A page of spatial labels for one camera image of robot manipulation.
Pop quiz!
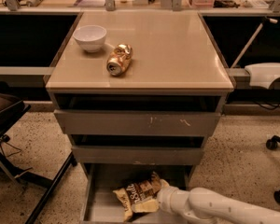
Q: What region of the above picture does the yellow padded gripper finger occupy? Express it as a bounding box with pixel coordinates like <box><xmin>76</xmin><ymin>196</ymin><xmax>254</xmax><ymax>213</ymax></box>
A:
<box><xmin>132</xmin><ymin>199</ymin><xmax>159</xmax><ymax>213</ymax></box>

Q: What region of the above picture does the brown chip bag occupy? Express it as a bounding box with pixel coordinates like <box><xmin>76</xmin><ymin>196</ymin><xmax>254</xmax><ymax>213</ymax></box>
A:
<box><xmin>113</xmin><ymin>172</ymin><xmax>169</xmax><ymax>222</ymax></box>

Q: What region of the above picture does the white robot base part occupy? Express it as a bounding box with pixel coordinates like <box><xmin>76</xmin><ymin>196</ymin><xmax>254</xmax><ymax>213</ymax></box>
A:
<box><xmin>245</xmin><ymin>63</ymin><xmax>280</xmax><ymax>89</ymax></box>

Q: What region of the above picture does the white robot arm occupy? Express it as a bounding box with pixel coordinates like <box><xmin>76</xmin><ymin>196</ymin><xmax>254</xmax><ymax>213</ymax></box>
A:
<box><xmin>132</xmin><ymin>186</ymin><xmax>280</xmax><ymax>224</ymax></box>

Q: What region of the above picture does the bottom grey drawer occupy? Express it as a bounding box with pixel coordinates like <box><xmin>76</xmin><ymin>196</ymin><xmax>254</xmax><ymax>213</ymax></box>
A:
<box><xmin>80</xmin><ymin>164</ymin><xmax>192</xmax><ymax>224</ymax></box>

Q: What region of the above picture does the grey drawer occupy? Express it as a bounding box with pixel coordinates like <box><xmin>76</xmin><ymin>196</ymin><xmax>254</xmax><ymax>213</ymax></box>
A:
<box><xmin>54</xmin><ymin>109</ymin><xmax>220</xmax><ymax>136</ymax></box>
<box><xmin>72</xmin><ymin>146</ymin><xmax>203</xmax><ymax>165</ymax></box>
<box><xmin>80</xmin><ymin>164</ymin><xmax>192</xmax><ymax>224</ymax></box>

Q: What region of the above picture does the middle grey drawer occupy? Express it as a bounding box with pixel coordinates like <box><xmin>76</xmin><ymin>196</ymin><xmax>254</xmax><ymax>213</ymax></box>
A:
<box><xmin>72</xmin><ymin>146</ymin><xmax>203</xmax><ymax>165</ymax></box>

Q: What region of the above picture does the grey drawer cabinet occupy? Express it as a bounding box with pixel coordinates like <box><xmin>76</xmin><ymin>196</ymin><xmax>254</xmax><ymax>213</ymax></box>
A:
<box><xmin>43</xmin><ymin>10</ymin><xmax>236</xmax><ymax>224</ymax></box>

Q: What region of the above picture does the top grey drawer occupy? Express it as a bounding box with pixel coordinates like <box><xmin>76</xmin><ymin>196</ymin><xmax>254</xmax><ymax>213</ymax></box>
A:
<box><xmin>54</xmin><ymin>109</ymin><xmax>220</xmax><ymax>136</ymax></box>

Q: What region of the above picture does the black office chair base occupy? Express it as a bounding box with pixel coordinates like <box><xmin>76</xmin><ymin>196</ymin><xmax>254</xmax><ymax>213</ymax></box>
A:
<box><xmin>265</xmin><ymin>134</ymin><xmax>280</xmax><ymax>204</ymax></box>

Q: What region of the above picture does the crushed gold soda can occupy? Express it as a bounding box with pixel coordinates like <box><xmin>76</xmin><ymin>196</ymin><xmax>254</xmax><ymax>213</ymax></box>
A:
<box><xmin>106</xmin><ymin>44</ymin><xmax>133</xmax><ymax>77</ymax></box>

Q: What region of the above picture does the black chair on left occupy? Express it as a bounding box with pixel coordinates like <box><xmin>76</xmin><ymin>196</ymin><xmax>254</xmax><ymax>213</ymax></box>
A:
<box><xmin>0</xmin><ymin>81</ymin><xmax>77</xmax><ymax>224</ymax></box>

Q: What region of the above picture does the white bowl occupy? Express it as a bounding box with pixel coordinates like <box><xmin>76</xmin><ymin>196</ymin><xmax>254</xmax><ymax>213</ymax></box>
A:
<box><xmin>73</xmin><ymin>25</ymin><xmax>107</xmax><ymax>52</ymax></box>

